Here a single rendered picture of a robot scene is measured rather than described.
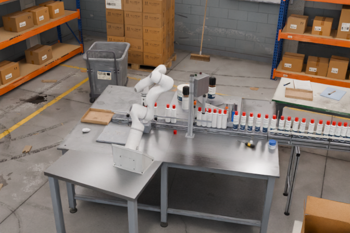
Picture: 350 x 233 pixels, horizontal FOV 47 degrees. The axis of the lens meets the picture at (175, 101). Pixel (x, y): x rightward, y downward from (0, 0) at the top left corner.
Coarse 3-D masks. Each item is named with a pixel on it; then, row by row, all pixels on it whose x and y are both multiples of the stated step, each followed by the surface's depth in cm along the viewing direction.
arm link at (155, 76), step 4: (156, 68) 370; (160, 68) 362; (164, 68) 364; (152, 72) 354; (156, 72) 353; (160, 72) 362; (164, 72) 365; (152, 76) 352; (156, 76) 352; (160, 76) 353; (152, 80) 353; (156, 80) 353
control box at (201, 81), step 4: (196, 76) 388; (200, 76) 389; (204, 76) 389; (208, 76) 392; (196, 80) 383; (200, 80) 385; (204, 80) 389; (208, 80) 394; (196, 84) 385; (200, 84) 387; (204, 84) 392; (208, 84) 396; (196, 88) 387; (200, 88) 389; (204, 88) 394; (208, 88) 399; (196, 92) 388; (200, 92) 391; (204, 92) 396; (196, 96) 390
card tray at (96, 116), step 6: (90, 108) 457; (84, 114) 443; (90, 114) 450; (96, 114) 450; (102, 114) 451; (108, 114) 451; (84, 120) 434; (90, 120) 433; (96, 120) 439; (102, 120) 439; (108, 120) 439
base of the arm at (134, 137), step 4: (132, 132) 367; (136, 132) 366; (140, 132) 368; (128, 136) 369; (132, 136) 365; (136, 136) 366; (140, 136) 368; (128, 140) 366; (132, 140) 364; (136, 140) 365; (140, 140) 370; (128, 144) 364; (132, 144) 364; (136, 144) 365; (132, 148) 363; (136, 148) 365
